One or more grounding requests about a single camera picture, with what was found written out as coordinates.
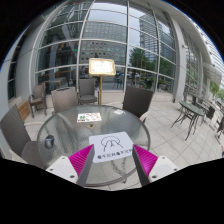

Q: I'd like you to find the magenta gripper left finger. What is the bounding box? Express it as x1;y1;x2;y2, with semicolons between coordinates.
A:
47;145;95;187

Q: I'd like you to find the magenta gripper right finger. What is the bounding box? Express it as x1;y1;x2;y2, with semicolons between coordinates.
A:
132;145;179;186

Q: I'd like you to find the dark computer mouse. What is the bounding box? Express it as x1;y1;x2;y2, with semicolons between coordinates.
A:
45;135;54;149

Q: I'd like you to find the round glass patio table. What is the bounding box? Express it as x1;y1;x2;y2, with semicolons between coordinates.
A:
37;105;150;187

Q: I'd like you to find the white printed paper sheet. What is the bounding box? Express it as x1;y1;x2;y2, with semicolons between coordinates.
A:
89;132;133;163

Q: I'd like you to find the colourful menu card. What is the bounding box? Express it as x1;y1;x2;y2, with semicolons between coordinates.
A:
77;113;102;123

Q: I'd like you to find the dark wicker chair back-right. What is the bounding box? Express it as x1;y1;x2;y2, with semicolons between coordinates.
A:
123;86;154;122

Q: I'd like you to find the dark round side table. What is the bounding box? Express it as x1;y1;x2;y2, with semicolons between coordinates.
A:
173;101;204;139

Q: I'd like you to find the grey wicker chair back-left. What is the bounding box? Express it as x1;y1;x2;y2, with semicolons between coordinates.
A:
51;87;78;113

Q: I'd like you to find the grey wicker chair left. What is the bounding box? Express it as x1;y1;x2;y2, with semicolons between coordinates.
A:
0;105;46;169

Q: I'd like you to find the grey wicker chair far centre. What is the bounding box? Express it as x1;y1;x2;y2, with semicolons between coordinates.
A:
78;78;99;104

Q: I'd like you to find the wooden bench left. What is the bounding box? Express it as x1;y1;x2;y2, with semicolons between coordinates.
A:
17;101;30;121

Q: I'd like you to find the brown wicker chair far left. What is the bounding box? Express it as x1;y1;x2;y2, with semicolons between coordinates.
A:
28;82;47;115

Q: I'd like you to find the dark chair far right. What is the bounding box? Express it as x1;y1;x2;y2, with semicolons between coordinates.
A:
206;106;215;123

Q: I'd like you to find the gold framed menu stand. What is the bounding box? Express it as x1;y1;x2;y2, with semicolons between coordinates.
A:
88;57;117;106

